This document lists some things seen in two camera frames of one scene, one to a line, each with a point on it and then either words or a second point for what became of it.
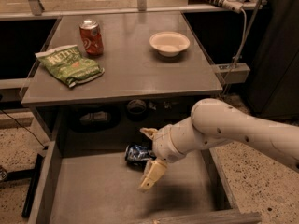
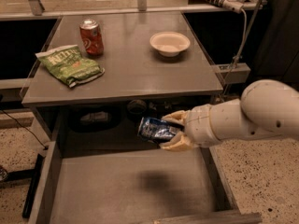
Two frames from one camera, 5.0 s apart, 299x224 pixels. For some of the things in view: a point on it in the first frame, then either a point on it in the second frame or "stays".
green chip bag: [69, 65] stays
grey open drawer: [99, 187] stays
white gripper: [163, 144] -> [198, 125]
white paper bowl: [169, 43] stays
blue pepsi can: [137, 156] -> [157, 129]
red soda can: [91, 37] stays
